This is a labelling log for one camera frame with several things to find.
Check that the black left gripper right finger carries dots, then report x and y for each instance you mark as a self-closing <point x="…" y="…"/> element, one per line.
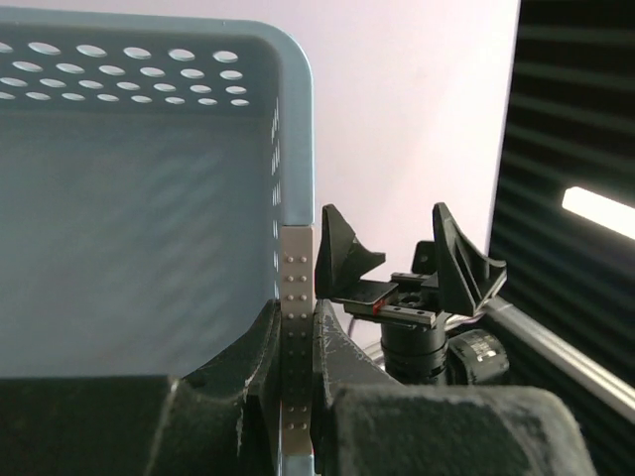
<point x="366" y="423"/>

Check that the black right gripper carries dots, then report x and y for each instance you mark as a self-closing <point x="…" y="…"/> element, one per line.
<point x="450" y="276"/>

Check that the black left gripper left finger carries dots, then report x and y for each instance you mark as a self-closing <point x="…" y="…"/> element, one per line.
<point x="221" y="419"/>

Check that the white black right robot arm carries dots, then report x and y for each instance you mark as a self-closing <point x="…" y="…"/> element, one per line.
<point x="456" y="354"/>

